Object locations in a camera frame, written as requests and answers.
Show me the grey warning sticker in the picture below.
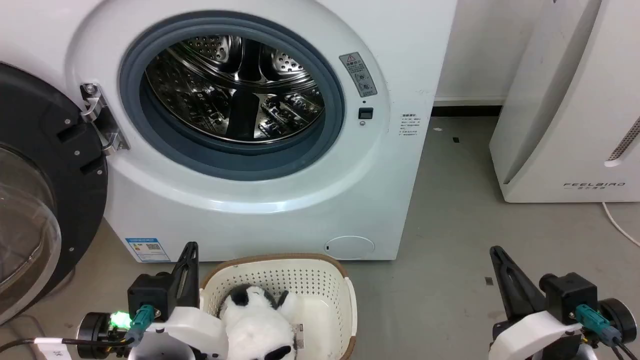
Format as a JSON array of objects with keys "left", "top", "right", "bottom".
[{"left": 339, "top": 51, "right": 379, "bottom": 99}]

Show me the small printed text sticker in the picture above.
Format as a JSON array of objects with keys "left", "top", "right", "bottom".
[{"left": 399, "top": 113, "right": 422, "bottom": 139}]

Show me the white front-load washing machine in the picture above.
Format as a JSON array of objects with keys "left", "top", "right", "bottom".
[{"left": 0, "top": 0, "right": 458, "bottom": 264}]

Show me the blue energy label sticker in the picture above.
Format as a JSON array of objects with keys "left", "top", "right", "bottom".
[{"left": 124, "top": 237, "right": 171, "bottom": 264}]

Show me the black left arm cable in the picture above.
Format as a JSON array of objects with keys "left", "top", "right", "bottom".
[{"left": 0, "top": 336, "right": 137, "bottom": 354}]

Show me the round white filter cover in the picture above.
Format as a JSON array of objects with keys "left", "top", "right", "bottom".
[{"left": 324, "top": 235, "right": 376, "bottom": 261}]

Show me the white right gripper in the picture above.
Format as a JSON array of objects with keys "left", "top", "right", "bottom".
[{"left": 488, "top": 245, "right": 585, "bottom": 360}]

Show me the white perforated laundry basket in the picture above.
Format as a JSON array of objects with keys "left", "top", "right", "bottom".
[{"left": 200, "top": 253, "right": 359, "bottom": 360}]

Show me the grey rubber door gasket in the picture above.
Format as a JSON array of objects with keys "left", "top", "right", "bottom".
[{"left": 118, "top": 11, "right": 346, "bottom": 182}]

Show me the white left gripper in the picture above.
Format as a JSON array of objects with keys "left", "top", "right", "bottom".
[{"left": 128, "top": 242, "right": 230, "bottom": 360}]

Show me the white air purifier appliance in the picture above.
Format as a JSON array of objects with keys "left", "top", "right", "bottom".
[{"left": 488, "top": 0, "right": 640, "bottom": 204}]

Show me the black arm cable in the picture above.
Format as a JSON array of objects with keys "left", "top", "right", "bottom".
[
  {"left": 0, "top": 336, "right": 137, "bottom": 354},
  {"left": 606, "top": 334, "right": 637, "bottom": 360}
]

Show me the stainless steel washing machine drum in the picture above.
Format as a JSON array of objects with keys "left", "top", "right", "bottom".
[{"left": 144, "top": 34, "right": 326, "bottom": 146}]

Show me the chrome door hinge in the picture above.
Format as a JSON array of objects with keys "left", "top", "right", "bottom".
[{"left": 80, "top": 83, "right": 131, "bottom": 156}]

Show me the white black plush toy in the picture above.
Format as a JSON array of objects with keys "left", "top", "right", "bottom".
[{"left": 218, "top": 283, "right": 306, "bottom": 360}]

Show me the white power cable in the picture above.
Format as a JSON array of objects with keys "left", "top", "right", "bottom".
[{"left": 601, "top": 201, "right": 640, "bottom": 249}]

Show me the black round washer door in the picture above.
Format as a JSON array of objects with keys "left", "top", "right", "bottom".
[{"left": 0, "top": 62, "right": 109, "bottom": 326}]

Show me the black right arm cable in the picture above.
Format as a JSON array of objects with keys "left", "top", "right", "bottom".
[{"left": 606, "top": 334, "right": 637, "bottom": 360}]

